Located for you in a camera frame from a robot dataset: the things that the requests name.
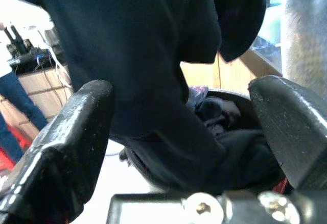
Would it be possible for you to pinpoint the black laundry basket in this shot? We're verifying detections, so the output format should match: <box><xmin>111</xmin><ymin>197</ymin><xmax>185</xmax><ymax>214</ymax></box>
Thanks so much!
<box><xmin>119</xmin><ymin>88</ymin><xmax>292</xmax><ymax>196</ymax></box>

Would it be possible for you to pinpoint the wooden desk with cables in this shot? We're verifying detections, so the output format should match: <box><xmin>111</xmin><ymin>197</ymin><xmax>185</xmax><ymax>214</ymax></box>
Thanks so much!
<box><xmin>6</xmin><ymin>24</ymin><xmax>75</xmax><ymax>122</ymax></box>

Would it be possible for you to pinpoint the dark clothes pile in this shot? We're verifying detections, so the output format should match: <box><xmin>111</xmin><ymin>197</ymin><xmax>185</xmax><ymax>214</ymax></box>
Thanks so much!
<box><xmin>189</xmin><ymin>86</ymin><xmax>284</xmax><ymax>184</ymax></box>

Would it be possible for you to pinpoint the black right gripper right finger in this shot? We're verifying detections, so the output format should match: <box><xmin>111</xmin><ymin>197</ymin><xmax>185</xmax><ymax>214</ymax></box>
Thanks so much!
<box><xmin>248</xmin><ymin>74</ymin><xmax>327</xmax><ymax>190</ymax></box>

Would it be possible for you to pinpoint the person in blue jeans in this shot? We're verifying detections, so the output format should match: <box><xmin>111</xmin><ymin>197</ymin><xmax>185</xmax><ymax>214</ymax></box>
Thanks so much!
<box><xmin>0</xmin><ymin>21</ymin><xmax>49</xmax><ymax>163</ymax></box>

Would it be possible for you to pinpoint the grey fuzzy curtain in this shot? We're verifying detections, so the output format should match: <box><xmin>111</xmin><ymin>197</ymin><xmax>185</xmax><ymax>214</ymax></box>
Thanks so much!
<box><xmin>281</xmin><ymin>0</ymin><xmax>327</xmax><ymax>92</ymax></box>

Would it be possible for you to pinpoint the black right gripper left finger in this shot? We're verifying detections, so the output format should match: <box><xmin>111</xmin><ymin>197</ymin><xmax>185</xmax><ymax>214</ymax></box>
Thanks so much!
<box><xmin>0</xmin><ymin>79</ymin><xmax>115</xmax><ymax>224</ymax></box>

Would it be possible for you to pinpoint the dark navy garment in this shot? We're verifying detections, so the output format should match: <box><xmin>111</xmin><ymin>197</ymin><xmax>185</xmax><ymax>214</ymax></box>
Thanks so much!
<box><xmin>7</xmin><ymin>0</ymin><xmax>268</xmax><ymax>191</ymax></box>

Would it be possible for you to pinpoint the wooden cabinet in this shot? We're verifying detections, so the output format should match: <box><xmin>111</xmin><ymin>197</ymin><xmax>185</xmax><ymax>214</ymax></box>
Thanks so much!
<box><xmin>180</xmin><ymin>49</ymin><xmax>283</xmax><ymax>94</ymax></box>

